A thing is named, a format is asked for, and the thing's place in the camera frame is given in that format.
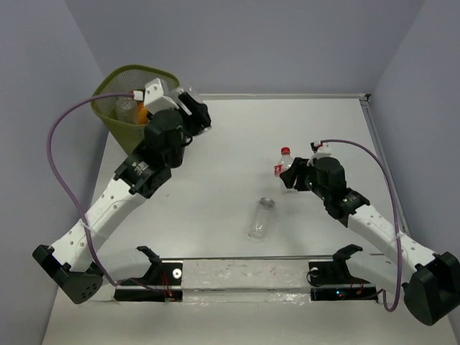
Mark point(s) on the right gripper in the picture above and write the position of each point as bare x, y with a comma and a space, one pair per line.
297, 170

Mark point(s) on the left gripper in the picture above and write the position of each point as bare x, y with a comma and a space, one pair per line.
200, 118

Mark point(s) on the red cap plastic bottle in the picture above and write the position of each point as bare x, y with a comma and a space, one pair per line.
283, 164

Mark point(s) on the orange plastic bottle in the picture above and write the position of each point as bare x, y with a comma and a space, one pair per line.
142, 114

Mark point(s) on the tall clear plastic bottle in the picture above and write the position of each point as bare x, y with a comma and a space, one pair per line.
126, 110

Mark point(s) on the wide clear glass jar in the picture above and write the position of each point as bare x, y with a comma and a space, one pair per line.
176, 92

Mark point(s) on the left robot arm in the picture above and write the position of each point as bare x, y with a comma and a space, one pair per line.
72, 261

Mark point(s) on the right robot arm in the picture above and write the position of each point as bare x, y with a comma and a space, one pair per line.
429, 281

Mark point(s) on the green mesh waste bin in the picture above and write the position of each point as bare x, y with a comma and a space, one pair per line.
121, 81

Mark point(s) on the narrow clear glass jar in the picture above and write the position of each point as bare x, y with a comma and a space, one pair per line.
262, 218

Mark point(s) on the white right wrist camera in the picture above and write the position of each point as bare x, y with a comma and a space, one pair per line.
320, 150

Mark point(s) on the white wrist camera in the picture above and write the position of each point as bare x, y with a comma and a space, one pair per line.
320, 150
156, 96

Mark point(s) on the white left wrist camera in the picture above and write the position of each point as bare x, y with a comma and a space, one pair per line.
156, 96

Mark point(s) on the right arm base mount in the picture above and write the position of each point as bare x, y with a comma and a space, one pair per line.
331, 281

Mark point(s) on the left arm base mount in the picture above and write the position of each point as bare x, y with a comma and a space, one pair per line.
158, 280

